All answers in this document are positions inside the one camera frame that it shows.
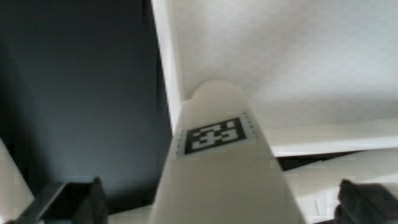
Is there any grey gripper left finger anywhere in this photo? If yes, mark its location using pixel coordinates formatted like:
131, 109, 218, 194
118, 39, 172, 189
13, 178, 108, 224

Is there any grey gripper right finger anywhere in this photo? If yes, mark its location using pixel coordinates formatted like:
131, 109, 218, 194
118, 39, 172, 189
333, 179, 398, 224

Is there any white desk leg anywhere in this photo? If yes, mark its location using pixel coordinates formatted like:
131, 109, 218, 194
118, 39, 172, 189
148, 80, 305, 224

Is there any white desk top tray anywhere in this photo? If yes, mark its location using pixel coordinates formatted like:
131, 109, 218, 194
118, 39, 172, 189
148, 0, 398, 156

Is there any white U-shaped obstacle frame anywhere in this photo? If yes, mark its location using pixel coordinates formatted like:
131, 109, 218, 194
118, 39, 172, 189
0, 137, 398, 224

